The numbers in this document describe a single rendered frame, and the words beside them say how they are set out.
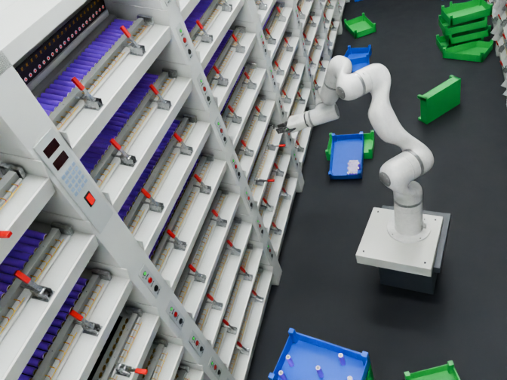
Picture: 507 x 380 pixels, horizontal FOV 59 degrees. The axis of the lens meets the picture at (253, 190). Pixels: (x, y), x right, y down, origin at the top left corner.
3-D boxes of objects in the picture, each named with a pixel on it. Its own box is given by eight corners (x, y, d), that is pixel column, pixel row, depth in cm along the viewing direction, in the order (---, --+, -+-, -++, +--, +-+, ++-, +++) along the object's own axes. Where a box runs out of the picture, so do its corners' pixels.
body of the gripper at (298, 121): (307, 108, 230) (287, 114, 236) (304, 118, 223) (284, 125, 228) (313, 119, 234) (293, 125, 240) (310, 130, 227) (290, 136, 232)
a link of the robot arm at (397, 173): (428, 198, 190) (430, 154, 175) (395, 219, 185) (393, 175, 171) (408, 185, 199) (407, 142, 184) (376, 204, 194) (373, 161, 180)
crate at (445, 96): (459, 103, 306) (450, 99, 312) (461, 78, 293) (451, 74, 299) (426, 124, 300) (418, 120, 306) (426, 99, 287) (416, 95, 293)
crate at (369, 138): (374, 139, 304) (373, 130, 299) (372, 158, 291) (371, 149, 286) (330, 141, 315) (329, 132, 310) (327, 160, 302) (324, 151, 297)
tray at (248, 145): (275, 107, 243) (276, 85, 233) (245, 185, 203) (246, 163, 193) (238, 100, 246) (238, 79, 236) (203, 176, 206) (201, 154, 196)
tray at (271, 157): (283, 135, 256) (284, 121, 249) (256, 213, 216) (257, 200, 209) (249, 128, 259) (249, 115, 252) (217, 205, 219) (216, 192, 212)
